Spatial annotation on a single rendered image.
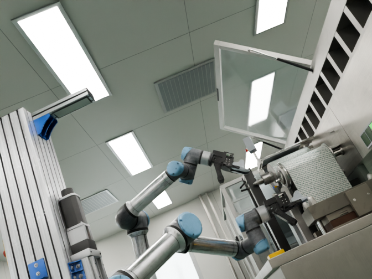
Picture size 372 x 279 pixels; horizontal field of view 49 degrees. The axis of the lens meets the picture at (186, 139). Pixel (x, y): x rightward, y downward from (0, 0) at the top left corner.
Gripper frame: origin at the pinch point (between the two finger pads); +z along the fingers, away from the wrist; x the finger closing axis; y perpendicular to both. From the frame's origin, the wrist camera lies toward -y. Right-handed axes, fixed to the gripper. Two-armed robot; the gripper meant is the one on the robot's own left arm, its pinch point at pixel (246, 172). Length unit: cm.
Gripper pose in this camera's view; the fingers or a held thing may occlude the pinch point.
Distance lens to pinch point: 211.8
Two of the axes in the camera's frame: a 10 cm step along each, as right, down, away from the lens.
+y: 2.9, -8.9, 3.4
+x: 1.1, 3.8, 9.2
